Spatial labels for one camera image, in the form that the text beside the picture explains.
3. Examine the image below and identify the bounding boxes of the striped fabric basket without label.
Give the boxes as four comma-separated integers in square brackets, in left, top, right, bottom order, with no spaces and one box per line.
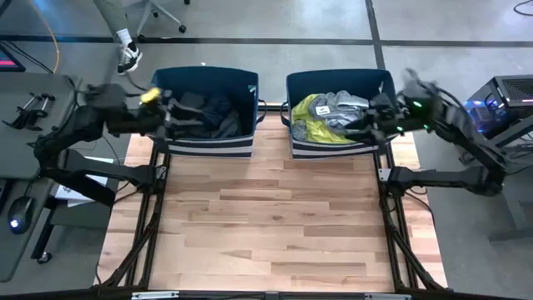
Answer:
[279,68,399,161]

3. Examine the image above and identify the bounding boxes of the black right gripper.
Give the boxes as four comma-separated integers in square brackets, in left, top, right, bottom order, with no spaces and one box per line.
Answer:
[344,92,404,143]

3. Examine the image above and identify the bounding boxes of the person's leg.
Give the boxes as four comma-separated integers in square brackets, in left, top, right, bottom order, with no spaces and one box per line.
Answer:
[92,0,135,48]

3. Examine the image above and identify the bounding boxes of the office chair base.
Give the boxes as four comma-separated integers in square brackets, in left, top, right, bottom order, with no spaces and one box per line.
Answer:
[124,0,192,43]

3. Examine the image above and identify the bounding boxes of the dark monitor corner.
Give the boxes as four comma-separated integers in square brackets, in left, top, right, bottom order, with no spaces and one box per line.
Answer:
[0,44,27,73]

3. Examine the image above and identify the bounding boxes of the black computer case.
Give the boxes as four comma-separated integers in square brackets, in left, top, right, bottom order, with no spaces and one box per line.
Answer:
[462,73,533,141]

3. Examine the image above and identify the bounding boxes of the dark grey garment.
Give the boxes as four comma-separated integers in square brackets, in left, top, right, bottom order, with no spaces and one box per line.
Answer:
[206,94,243,139]

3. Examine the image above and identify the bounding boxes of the white paper sheets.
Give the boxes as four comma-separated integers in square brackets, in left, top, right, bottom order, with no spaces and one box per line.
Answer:
[52,156,116,208]

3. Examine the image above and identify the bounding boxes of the black computer mouse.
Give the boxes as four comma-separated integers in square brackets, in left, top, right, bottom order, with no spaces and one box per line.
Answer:
[7,195,37,236]

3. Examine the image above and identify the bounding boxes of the grey side stand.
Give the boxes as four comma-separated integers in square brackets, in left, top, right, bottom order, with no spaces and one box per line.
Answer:
[486,137,533,243]

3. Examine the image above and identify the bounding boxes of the orange cable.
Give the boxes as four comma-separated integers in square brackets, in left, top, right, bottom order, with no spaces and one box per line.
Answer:
[27,0,62,74]

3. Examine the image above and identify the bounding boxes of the grey office desk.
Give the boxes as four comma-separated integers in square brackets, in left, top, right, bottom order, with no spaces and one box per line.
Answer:
[0,72,83,284]

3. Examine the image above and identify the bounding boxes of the white leaf-print garment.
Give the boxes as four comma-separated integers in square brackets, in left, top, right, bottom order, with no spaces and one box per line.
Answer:
[291,119,310,143]

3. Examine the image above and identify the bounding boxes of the yellow garment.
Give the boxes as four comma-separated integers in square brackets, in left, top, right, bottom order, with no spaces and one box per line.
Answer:
[291,93,356,145]

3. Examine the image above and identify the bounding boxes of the yellow marker on wrist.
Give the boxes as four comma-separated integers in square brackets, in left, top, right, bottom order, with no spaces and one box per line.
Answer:
[140,87,162,105]

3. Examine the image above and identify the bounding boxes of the black garment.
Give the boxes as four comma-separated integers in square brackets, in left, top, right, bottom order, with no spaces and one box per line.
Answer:
[177,91,212,138]

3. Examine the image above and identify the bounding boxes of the black floor cable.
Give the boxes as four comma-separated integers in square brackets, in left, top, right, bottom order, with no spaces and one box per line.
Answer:
[512,0,533,17]

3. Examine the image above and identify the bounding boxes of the black clamp tool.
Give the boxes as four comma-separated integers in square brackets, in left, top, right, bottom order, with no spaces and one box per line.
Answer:
[2,92,57,132]

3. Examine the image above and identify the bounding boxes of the light grey-white garment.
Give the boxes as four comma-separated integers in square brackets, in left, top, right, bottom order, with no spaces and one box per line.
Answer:
[308,89,371,135]

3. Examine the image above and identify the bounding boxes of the striped fabric basket with label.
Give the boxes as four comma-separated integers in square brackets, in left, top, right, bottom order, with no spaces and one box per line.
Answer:
[148,65,267,159]

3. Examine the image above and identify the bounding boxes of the person's shoe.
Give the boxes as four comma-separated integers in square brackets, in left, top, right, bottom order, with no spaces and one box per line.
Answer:
[116,40,144,77]

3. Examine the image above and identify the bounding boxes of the black front frame bar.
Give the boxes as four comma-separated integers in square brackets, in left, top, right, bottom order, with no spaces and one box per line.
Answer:
[0,286,533,300]

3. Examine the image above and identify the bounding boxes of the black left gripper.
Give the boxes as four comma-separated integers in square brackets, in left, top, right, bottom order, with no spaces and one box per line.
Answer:
[136,97,206,133]

